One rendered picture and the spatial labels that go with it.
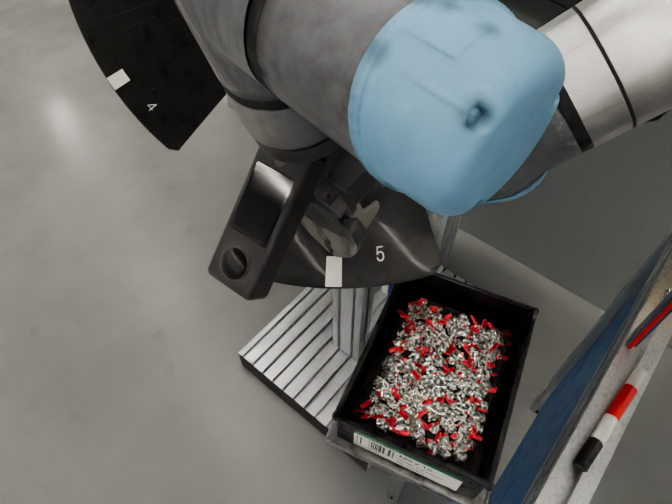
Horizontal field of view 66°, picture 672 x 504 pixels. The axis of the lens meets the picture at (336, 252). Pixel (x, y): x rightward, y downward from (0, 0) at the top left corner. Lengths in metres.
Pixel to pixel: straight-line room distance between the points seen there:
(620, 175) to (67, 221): 1.76
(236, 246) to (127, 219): 1.63
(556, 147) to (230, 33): 0.18
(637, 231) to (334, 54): 1.37
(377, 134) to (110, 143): 2.17
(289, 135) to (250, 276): 0.11
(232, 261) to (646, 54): 0.27
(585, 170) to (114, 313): 1.42
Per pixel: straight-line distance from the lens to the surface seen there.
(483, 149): 0.18
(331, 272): 0.53
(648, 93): 0.31
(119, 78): 0.76
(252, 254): 0.37
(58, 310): 1.85
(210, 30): 0.26
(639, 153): 1.39
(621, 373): 0.67
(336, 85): 0.20
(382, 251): 0.53
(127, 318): 1.74
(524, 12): 0.46
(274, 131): 0.31
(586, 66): 0.30
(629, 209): 1.49
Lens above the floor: 1.40
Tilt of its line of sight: 53 degrees down
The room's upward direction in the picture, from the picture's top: straight up
